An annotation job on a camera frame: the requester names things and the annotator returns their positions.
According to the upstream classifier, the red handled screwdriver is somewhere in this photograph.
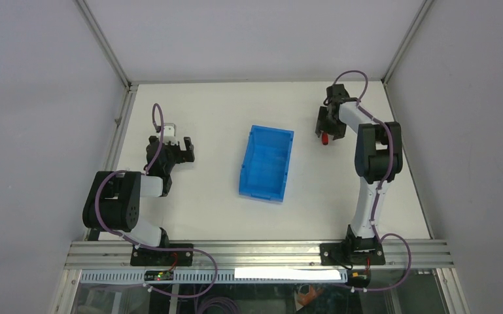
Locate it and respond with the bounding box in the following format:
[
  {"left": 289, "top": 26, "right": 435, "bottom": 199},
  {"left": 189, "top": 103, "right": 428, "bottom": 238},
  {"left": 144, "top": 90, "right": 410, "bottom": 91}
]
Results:
[{"left": 321, "top": 132, "right": 329, "bottom": 145}]

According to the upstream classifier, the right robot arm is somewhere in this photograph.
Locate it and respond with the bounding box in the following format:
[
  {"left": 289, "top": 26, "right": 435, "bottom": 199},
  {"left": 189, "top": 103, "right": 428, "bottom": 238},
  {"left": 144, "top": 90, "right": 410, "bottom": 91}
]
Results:
[{"left": 315, "top": 84, "right": 404, "bottom": 253}]

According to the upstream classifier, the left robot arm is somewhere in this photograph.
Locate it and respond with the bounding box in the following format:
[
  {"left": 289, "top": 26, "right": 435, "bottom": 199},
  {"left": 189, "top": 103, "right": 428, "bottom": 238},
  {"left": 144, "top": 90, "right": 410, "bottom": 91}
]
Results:
[{"left": 82, "top": 135, "right": 195, "bottom": 250}]

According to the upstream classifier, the blue plastic bin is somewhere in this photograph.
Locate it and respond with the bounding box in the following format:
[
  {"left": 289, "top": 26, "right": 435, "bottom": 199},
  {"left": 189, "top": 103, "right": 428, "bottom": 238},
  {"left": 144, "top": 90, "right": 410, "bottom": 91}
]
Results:
[{"left": 238, "top": 125, "right": 294, "bottom": 202}]

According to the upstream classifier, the orange object below table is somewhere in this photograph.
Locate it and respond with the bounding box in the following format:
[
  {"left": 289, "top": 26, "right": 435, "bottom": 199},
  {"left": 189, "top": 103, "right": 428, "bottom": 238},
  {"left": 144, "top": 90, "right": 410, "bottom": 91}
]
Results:
[{"left": 295, "top": 284, "right": 324, "bottom": 307}]

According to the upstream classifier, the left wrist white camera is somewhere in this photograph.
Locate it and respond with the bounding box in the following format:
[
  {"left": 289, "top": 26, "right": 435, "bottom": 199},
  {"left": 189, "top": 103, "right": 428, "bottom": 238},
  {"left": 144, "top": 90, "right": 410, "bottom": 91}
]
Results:
[{"left": 159, "top": 123, "right": 179, "bottom": 146}]

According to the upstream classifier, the right aluminium frame post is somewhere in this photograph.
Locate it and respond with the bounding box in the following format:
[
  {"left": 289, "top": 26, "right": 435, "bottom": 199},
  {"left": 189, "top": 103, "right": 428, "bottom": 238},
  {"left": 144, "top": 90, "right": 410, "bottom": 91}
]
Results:
[{"left": 381, "top": 0, "right": 435, "bottom": 87}]

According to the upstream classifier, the aluminium frame post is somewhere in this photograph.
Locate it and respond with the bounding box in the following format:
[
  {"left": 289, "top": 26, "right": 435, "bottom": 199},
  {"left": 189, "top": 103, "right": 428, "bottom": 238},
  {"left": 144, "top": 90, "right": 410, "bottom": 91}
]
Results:
[
  {"left": 381, "top": 0, "right": 435, "bottom": 87},
  {"left": 73, "top": 0, "right": 131, "bottom": 88}
]

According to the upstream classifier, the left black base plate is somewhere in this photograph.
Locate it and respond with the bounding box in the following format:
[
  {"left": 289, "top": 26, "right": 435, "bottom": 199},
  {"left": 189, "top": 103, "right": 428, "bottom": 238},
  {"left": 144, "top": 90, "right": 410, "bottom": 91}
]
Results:
[{"left": 130, "top": 243, "right": 194, "bottom": 267}]

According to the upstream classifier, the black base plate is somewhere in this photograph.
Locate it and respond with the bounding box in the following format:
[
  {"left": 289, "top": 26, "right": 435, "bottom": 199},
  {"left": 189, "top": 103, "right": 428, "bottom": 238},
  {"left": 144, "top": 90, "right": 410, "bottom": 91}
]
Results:
[
  {"left": 130, "top": 243, "right": 194, "bottom": 267},
  {"left": 319, "top": 243, "right": 386, "bottom": 266}
]

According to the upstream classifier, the white slotted cable duct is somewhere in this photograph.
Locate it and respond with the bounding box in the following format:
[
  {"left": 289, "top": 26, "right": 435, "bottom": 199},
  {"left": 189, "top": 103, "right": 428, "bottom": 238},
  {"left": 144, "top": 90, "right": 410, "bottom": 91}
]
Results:
[{"left": 80, "top": 268, "right": 347, "bottom": 285}]

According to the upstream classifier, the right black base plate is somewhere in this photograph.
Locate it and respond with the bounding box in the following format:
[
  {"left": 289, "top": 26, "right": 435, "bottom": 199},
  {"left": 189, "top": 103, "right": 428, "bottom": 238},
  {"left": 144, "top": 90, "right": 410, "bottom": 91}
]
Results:
[{"left": 319, "top": 243, "right": 386, "bottom": 266}]

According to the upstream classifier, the aluminium front rail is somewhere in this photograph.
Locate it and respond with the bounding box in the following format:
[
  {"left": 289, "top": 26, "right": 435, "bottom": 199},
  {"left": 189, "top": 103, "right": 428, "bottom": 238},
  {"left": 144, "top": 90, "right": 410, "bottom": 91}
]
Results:
[{"left": 64, "top": 239, "right": 455, "bottom": 270}]

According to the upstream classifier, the left aluminium frame post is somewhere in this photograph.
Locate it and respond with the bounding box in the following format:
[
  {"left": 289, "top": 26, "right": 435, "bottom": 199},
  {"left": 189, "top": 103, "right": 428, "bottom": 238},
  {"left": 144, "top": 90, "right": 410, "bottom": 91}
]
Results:
[{"left": 73, "top": 0, "right": 131, "bottom": 88}]

